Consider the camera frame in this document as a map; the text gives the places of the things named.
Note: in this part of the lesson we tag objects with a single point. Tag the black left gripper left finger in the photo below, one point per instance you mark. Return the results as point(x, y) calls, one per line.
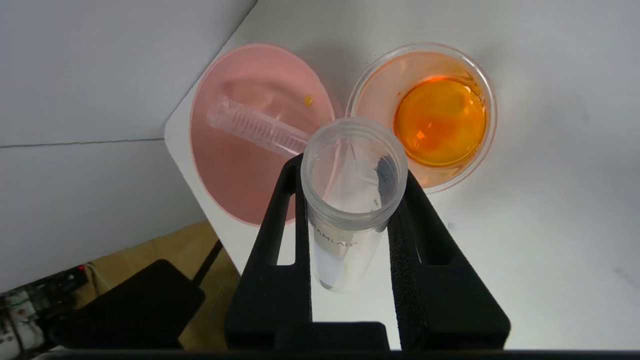
point(270, 300)

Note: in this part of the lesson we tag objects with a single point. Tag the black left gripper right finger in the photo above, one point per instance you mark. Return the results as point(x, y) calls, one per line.
point(445, 300)

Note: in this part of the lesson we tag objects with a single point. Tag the test tube with yellow pigment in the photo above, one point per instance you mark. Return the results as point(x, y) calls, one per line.
point(350, 200)

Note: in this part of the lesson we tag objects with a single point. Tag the test tube with red pigment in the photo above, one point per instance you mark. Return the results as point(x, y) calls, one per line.
point(255, 127)

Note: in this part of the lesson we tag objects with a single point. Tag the clear glass beaker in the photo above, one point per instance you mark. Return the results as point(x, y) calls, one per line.
point(440, 125)

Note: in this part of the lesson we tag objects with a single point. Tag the pink plastic bowl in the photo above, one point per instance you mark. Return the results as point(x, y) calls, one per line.
point(240, 165)

